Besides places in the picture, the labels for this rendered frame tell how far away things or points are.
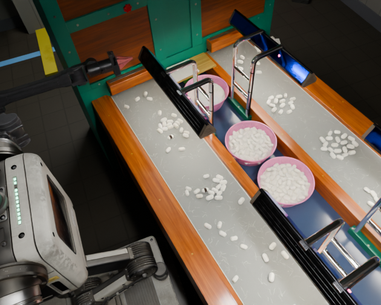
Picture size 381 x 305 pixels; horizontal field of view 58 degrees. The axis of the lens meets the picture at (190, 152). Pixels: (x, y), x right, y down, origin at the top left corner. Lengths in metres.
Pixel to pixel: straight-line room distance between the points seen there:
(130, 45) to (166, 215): 0.97
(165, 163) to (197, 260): 0.54
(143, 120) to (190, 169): 0.43
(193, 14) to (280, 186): 1.08
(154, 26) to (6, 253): 1.45
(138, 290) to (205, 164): 0.69
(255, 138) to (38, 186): 1.19
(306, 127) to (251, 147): 0.33
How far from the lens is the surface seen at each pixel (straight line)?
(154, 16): 1.99
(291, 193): 1.70
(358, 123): 2.02
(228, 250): 1.55
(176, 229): 1.56
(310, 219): 1.74
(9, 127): 1.27
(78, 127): 3.08
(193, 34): 2.18
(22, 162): 1.03
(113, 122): 1.97
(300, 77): 1.71
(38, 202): 0.95
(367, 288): 1.70
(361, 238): 1.72
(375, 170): 1.90
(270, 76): 2.20
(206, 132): 1.45
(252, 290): 1.51
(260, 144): 1.84
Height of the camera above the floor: 2.20
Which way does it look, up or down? 54 degrees down
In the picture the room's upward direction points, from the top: 5 degrees counter-clockwise
